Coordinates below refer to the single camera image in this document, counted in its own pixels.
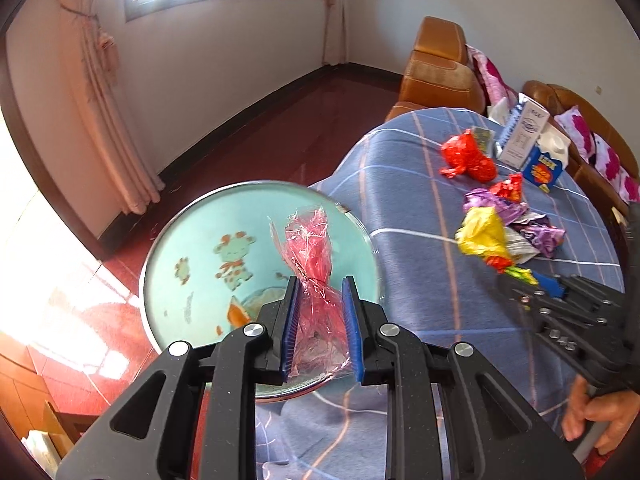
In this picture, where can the teal cartoon trash bin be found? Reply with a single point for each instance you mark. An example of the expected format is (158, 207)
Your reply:
(220, 246)

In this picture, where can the left pink curtain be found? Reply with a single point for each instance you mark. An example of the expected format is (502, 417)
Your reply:
(91, 59)

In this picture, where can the white tissue pack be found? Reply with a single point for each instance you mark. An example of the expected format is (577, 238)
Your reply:
(42, 449)

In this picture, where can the red plastic bag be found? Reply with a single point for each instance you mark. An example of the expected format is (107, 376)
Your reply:
(462, 156)

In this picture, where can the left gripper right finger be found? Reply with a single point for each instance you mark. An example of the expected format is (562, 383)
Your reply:
(450, 412)

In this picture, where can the purple snack wrapper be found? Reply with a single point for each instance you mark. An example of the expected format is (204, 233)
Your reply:
(535, 227)

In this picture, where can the yellow plastic bag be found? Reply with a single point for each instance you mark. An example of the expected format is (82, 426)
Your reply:
(482, 235)

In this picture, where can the brown wooden door frame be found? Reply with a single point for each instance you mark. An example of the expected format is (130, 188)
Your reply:
(35, 166)

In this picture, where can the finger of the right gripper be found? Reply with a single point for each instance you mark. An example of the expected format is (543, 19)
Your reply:
(516, 289)
(548, 285)

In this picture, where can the pink white cushion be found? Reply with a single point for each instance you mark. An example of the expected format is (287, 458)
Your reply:
(593, 149)

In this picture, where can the orange snack wrapper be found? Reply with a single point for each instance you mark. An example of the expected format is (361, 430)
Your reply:
(237, 317)

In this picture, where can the red mesh scrubber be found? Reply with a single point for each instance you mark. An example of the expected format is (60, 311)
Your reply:
(510, 189)

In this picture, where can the pink curtain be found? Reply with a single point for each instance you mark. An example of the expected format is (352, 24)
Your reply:
(335, 47)
(91, 59)

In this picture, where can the brown leather sofa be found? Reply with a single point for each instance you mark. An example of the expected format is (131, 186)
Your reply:
(557, 100)

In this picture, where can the white tall milk carton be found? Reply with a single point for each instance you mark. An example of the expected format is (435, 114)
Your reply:
(521, 131)

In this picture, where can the pink floral pillow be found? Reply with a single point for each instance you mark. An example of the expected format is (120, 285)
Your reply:
(490, 78)

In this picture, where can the blue plaid tablecloth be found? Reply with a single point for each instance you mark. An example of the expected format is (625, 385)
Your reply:
(391, 180)

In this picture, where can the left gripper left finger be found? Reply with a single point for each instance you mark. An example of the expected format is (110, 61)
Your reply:
(192, 400)

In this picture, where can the person right hand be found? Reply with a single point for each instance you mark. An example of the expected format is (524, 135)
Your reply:
(618, 409)

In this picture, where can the right pink curtain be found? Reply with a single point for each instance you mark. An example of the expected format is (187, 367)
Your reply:
(335, 47)

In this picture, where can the brown leather armchair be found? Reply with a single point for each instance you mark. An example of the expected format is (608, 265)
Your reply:
(439, 72)

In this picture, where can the pink transparent plastic bag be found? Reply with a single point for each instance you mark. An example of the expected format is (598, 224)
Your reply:
(321, 345)

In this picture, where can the blue white gable carton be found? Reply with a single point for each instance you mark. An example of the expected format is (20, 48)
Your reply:
(543, 168)

